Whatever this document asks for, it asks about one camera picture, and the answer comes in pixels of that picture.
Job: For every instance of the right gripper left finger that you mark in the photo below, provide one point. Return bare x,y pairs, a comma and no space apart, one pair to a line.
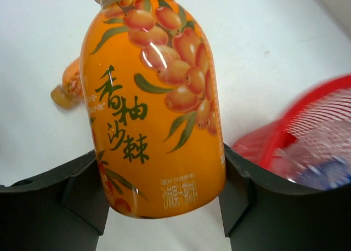
62,209

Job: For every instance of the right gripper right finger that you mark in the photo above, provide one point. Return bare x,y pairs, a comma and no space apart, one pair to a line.
262,211

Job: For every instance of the clear bottle blue label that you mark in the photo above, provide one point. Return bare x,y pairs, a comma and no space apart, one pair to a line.
331,174

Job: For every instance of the large clear plastic bottle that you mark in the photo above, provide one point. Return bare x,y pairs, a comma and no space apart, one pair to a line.
328,139

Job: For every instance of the orange juice bottle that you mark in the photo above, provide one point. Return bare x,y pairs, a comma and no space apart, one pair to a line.
69,93

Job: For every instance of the orange bottle patterned label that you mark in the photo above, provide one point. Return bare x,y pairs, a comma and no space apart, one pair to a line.
150,90

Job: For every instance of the red plastic mesh basket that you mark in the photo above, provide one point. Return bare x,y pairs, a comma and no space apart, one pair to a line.
329,101

